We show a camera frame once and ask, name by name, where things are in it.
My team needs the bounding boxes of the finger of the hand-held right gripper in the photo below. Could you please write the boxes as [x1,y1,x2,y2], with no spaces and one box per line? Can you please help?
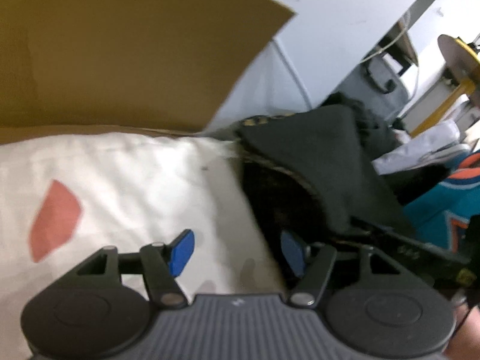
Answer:
[333,217,391,249]

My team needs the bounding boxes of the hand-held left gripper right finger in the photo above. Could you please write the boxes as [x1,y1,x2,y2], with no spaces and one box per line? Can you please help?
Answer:
[280,230,409,307]

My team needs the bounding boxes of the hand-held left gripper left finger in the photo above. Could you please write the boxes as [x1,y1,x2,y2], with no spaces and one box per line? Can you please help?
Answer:
[75,229,196,307]

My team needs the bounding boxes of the black pants with patterned trim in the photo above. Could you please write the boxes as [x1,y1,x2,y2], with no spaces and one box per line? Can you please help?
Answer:
[236,105,417,233]

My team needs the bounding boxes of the leopard print cloth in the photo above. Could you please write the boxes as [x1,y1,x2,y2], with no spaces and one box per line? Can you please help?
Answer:
[232,112,353,282]

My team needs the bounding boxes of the person's right hand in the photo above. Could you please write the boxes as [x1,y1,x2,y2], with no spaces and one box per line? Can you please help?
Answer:
[446,295,480,360]

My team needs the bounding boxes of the teal patterned cloth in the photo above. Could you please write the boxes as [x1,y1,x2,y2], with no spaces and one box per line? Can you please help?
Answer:
[405,152,480,252]

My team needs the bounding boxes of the cream bear printed blanket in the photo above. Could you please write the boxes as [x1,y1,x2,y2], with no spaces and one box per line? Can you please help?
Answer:
[0,135,289,360]

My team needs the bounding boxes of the white crumpled item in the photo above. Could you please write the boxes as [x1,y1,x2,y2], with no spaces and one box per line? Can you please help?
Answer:
[371,120,471,175]

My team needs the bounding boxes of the dark grey garment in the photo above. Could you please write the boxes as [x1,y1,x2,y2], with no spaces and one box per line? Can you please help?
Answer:
[320,92,400,151]

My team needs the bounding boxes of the grey bag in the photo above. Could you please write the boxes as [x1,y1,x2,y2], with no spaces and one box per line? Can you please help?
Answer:
[337,54,409,114]

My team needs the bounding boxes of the brown cardboard sheet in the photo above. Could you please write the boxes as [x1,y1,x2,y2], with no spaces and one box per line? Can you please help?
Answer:
[0,0,297,137]

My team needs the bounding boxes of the white cable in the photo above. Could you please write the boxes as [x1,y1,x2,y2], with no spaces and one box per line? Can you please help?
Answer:
[274,19,421,110]

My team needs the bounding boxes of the round table with yellow frame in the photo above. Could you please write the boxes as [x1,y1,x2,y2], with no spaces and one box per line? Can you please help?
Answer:
[410,34,480,138]

